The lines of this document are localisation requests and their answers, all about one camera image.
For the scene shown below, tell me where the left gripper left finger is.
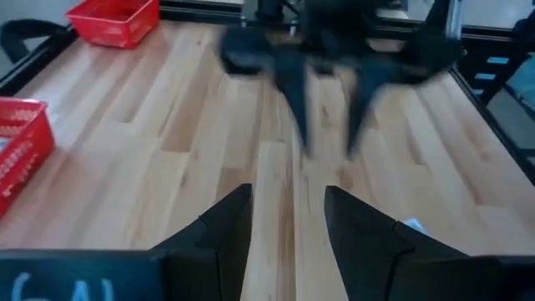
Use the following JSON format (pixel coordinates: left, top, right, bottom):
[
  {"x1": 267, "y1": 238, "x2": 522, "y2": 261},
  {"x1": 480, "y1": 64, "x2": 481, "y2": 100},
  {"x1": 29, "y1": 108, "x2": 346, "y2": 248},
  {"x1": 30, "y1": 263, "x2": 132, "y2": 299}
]
[{"x1": 152, "y1": 182, "x2": 255, "y2": 301}]

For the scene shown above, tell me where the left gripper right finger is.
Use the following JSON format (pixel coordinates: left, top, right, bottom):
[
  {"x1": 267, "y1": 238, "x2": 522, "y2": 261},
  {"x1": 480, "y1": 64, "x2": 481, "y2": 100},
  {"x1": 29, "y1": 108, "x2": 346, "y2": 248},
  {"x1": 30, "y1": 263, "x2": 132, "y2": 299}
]
[{"x1": 324, "y1": 186, "x2": 468, "y2": 301}]

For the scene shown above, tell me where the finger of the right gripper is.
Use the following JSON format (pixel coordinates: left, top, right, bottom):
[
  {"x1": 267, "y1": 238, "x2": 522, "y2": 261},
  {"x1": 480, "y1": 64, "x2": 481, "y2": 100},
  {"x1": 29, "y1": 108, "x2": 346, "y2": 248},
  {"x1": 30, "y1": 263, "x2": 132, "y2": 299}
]
[
  {"x1": 271, "y1": 58, "x2": 310, "y2": 154},
  {"x1": 347, "y1": 69, "x2": 390, "y2": 160}
]

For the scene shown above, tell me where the red plastic basket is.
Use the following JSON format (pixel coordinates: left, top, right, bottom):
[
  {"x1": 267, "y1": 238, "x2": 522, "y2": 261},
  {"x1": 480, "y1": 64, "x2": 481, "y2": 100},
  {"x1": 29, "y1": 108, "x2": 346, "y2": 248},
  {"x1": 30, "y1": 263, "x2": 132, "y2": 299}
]
[
  {"x1": 0, "y1": 96, "x2": 56, "y2": 218},
  {"x1": 65, "y1": 0, "x2": 161, "y2": 50}
]

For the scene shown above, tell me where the black frame handle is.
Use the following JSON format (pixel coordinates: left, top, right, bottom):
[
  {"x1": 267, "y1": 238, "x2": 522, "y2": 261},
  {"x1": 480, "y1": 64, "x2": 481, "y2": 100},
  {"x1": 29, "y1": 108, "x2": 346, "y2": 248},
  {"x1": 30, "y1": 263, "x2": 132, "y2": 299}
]
[{"x1": 0, "y1": 19, "x2": 70, "y2": 64}]

